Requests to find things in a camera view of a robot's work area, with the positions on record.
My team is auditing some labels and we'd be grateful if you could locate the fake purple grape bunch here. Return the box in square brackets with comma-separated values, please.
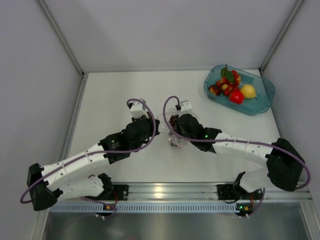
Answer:
[168, 114, 179, 147]

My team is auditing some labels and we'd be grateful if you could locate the clear zip top bag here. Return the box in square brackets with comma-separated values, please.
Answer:
[156, 108, 189, 148]

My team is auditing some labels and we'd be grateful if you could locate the dark red fake peach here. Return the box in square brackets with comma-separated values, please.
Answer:
[208, 84, 222, 96]

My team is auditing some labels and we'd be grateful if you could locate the red fake apple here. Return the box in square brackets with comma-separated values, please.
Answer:
[229, 90, 245, 105]

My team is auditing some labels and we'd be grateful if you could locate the red yellow fake cherry bunch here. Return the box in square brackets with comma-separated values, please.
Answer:
[215, 64, 241, 97]

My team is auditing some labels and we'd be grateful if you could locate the yellow fake banana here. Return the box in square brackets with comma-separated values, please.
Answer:
[240, 84, 257, 100]

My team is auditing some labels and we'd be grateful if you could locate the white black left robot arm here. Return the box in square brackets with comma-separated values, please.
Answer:
[27, 116, 160, 212]

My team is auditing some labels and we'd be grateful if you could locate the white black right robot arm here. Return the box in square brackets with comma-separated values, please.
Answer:
[174, 113, 305, 199]

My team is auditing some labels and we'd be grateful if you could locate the teal transparent plastic bin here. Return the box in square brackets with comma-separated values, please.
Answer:
[203, 64, 275, 116]

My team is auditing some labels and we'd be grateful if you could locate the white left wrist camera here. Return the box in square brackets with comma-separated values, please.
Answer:
[128, 98, 148, 119]

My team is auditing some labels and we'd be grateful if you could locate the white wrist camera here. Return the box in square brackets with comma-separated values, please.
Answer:
[128, 98, 148, 119]
[175, 100, 193, 116]

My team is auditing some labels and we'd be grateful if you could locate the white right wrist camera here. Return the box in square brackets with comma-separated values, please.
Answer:
[175, 100, 193, 116]

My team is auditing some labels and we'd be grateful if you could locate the aluminium mounting rail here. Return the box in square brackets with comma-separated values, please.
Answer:
[39, 181, 313, 201]

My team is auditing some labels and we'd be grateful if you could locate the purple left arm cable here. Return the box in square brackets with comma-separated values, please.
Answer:
[19, 98, 161, 220]

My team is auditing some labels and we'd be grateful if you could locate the light blue cable duct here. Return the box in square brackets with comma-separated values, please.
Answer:
[50, 202, 241, 213]

